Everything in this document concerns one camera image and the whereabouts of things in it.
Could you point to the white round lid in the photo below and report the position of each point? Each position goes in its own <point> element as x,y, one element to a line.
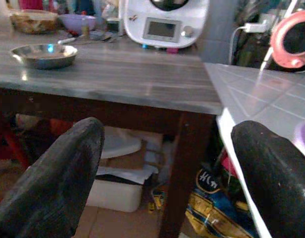
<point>120,143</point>

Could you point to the white kitchen food processor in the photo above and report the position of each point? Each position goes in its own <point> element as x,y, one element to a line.
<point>165,22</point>

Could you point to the glass bowl with food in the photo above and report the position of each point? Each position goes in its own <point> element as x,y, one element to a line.
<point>33,22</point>

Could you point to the white plastic box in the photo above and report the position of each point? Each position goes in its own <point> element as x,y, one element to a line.
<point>115,196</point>

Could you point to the small yellow bottle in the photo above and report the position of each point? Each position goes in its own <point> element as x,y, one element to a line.
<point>85,31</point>

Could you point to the dark wooden grey-top table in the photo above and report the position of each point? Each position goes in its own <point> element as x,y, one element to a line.
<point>117,79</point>

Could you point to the purple plastic bowl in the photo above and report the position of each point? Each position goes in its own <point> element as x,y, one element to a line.
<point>77,22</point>
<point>304,138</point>

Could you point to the white wall charger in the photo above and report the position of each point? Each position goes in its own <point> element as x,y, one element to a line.
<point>255,27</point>

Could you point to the red plastic chair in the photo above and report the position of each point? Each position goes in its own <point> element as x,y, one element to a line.
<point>11,146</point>

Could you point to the yellow blue printed bag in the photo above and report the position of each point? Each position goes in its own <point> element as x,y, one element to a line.
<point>212,205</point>

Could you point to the white tiled table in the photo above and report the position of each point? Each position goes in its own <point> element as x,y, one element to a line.
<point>261,91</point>

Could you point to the shallow metal plate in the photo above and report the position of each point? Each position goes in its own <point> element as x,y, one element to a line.
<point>43,57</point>

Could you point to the metal spoon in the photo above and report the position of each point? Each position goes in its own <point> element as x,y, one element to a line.
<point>68,40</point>

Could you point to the brown cardboard sheet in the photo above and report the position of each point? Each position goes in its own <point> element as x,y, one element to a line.
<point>127,161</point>

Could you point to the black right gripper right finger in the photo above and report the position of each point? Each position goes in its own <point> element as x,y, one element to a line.
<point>273,178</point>

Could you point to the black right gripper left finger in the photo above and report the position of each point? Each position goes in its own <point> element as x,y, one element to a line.
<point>53,183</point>

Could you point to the pink round appliance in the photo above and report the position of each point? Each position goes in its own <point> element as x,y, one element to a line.
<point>281,42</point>

